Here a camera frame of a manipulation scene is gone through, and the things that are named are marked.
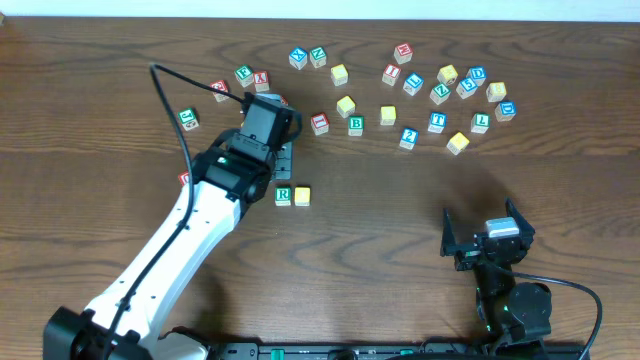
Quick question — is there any green L block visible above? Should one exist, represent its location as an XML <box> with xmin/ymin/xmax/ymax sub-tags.
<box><xmin>470</xmin><ymin>113</ymin><xmax>490</xmax><ymax>134</ymax></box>

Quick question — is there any red block upper left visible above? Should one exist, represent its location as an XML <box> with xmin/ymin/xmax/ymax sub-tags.
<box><xmin>210</xmin><ymin>80</ymin><xmax>229</xmax><ymax>102</ymax></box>

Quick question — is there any green Z block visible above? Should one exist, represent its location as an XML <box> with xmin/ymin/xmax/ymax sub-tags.
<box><xmin>430</xmin><ymin>83</ymin><xmax>451</xmax><ymax>105</ymax></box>

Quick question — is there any blue D block right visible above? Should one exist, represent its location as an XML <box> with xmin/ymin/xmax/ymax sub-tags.
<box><xmin>495</xmin><ymin>101</ymin><xmax>517</xmax><ymax>122</ymax></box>

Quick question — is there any blue T block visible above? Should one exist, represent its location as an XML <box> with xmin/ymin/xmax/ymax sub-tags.
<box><xmin>428</xmin><ymin>112</ymin><xmax>447</xmax><ymax>134</ymax></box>

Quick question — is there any blue 2 block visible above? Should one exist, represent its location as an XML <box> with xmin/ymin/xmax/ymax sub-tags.
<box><xmin>399</xmin><ymin>128</ymin><xmax>419</xmax><ymax>150</ymax></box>

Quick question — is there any red I block centre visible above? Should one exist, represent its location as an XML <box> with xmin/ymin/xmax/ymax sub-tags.
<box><xmin>310</xmin><ymin>113</ymin><xmax>330</xmax><ymax>136</ymax></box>

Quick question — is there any green J block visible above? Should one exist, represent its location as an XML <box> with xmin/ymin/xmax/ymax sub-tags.
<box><xmin>178</xmin><ymin>108</ymin><xmax>200</xmax><ymax>131</ymax></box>

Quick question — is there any blue D block upper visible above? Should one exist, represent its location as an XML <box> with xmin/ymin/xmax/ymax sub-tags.
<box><xmin>466</xmin><ymin>66</ymin><xmax>487</xmax><ymax>87</ymax></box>

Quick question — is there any green N block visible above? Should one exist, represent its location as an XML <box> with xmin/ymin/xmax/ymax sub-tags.
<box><xmin>309</xmin><ymin>47</ymin><xmax>327</xmax><ymax>68</ymax></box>

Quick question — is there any blue 5 block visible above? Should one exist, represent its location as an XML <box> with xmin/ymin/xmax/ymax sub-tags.
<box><xmin>456</xmin><ymin>78</ymin><xmax>478</xmax><ymax>99</ymax></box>

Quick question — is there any red Y block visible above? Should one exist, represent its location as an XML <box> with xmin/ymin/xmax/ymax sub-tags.
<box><xmin>253</xmin><ymin>71</ymin><xmax>270</xmax><ymax>92</ymax></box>

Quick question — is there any red I block right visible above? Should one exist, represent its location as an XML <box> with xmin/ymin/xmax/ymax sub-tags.
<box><xmin>382</xmin><ymin>64</ymin><xmax>401</xmax><ymax>86</ymax></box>

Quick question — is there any yellow 8 block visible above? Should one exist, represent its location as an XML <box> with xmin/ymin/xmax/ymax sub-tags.
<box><xmin>486</xmin><ymin>82</ymin><xmax>507</xmax><ymax>103</ymax></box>

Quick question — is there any red i block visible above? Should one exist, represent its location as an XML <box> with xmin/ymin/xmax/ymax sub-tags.
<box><xmin>382</xmin><ymin>64</ymin><xmax>401</xmax><ymax>86</ymax></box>
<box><xmin>310</xmin><ymin>113</ymin><xmax>330</xmax><ymax>136</ymax></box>

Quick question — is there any red H block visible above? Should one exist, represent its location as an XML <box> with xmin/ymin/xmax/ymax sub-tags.
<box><xmin>393</xmin><ymin>42</ymin><xmax>414</xmax><ymax>65</ymax></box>

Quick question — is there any blue L block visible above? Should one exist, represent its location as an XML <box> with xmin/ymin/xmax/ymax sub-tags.
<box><xmin>403</xmin><ymin>72</ymin><xmax>424</xmax><ymax>96</ymax></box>

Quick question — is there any green B block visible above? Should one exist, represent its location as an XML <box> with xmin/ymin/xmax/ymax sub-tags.
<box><xmin>348</xmin><ymin>116</ymin><xmax>364</xmax><ymax>136</ymax></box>

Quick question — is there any blue X block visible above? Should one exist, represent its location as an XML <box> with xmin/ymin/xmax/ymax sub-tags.
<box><xmin>288</xmin><ymin>47</ymin><xmax>308</xmax><ymax>70</ymax></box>

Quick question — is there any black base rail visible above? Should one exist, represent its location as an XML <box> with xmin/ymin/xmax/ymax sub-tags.
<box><xmin>164</xmin><ymin>340</ymin><xmax>586</xmax><ymax>360</ymax></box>

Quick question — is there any green R block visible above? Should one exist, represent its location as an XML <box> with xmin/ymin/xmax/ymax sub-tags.
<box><xmin>274</xmin><ymin>186</ymin><xmax>292</xmax><ymax>206</ymax></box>

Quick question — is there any red U block lower left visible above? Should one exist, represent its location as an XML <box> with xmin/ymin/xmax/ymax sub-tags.
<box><xmin>178</xmin><ymin>171</ymin><xmax>189</xmax><ymax>186</ymax></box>

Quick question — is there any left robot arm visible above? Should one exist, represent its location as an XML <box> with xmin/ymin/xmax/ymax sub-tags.
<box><xmin>43</xmin><ymin>93</ymin><xmax>301</xmax><ymax>359</ymax></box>

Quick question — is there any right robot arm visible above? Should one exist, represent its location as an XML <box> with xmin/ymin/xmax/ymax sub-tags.
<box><xmin>440</xmin><ymin>200</ymin><xmax>552</xmax><ymax>355</ymax></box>

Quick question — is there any green F block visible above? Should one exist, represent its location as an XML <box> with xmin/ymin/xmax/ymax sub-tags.
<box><xmin>234</xmin><ymin>64</ymin><xmax>254</xmax><ymax>88</ymax></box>

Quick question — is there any blue d block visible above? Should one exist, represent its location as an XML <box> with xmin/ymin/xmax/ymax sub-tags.
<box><xmin>466</xmin><ymin>66</ymin><xmax>487</xmax><ymax>87</ymax></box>
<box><xmin>495</xmin><ymin>101</ymin><xmax>517</xmax><ymax>122</ymax></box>

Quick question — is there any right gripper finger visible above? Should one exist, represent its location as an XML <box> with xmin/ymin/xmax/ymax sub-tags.
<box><xmin>440</xmin><ymin>208</ymin><xmax>458</xmax><ymax>256</ymax></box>
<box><xmin>505</xmin><ymin>198</ymin><xmax>535</xmax><ymax>245</ymax></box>

